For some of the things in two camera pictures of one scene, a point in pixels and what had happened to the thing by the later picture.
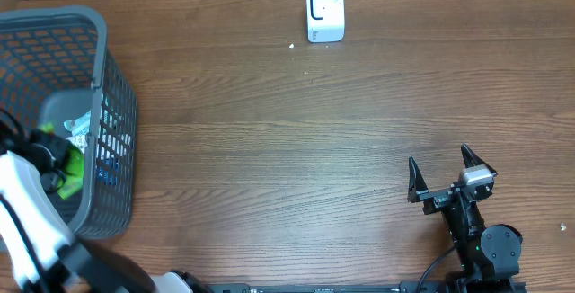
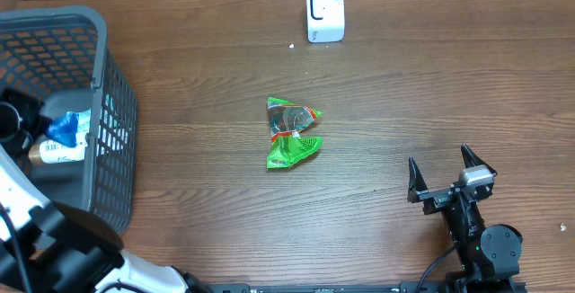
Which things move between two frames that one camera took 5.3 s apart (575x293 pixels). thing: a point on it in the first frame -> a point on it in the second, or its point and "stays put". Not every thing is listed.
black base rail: (435, 287) stays put
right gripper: (436, 198) stays put
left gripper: (59, 147) -> (32, 108)
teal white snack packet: (79, 126) stays put
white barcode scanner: (325, 11) stays put
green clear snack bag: (74, 182) -> (287, 122)
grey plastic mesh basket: (57, 75) stays put
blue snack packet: (108, 173) -> (64, 128)
